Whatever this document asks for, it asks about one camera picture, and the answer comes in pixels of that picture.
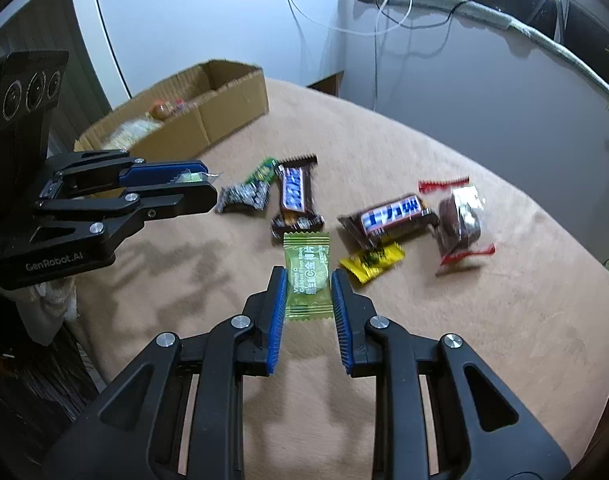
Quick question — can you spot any bread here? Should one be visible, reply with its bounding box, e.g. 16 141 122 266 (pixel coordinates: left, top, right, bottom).
104 117 162 150

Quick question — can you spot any light green candy packet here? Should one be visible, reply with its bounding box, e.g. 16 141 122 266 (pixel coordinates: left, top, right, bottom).
177 169 220 185
283 231 333 322

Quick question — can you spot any small green candy packet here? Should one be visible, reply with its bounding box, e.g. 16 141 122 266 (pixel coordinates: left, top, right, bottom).
244 158 280 186

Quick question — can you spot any beige tablecloth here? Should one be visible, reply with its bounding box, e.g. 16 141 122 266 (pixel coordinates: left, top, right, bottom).
64 77 609 480

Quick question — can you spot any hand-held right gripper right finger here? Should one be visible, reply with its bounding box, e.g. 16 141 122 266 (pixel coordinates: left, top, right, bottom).
330 267 572 480

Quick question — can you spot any brown chocolate bar blue print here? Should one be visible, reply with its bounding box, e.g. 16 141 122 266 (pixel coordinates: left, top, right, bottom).
337 193 440 251

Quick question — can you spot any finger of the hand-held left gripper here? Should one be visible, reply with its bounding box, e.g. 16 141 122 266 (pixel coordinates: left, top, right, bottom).
39 150 210 197
29 184 219 252

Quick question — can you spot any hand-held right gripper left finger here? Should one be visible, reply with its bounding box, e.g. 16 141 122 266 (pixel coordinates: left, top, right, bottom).
43 265 288 480

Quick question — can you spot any grey foam sill cover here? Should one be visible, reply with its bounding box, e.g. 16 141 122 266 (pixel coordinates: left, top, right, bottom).
353 0 609 111

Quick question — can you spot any black and white candy packet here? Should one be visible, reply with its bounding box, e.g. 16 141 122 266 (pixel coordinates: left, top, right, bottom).
215 181 270 214

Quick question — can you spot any cardboard box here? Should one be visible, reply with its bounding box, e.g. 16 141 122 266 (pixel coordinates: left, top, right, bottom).
74 59 270 161

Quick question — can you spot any yellow candy packet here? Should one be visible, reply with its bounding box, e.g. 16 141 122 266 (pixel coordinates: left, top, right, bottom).
339 241 405 286

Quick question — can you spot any large brown chocolate bar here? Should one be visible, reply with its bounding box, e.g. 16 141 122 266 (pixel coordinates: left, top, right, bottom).
270 154 325 241

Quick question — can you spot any brown cake in clear wrapper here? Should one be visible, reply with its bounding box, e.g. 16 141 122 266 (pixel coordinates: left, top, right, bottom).
418 176 496 276

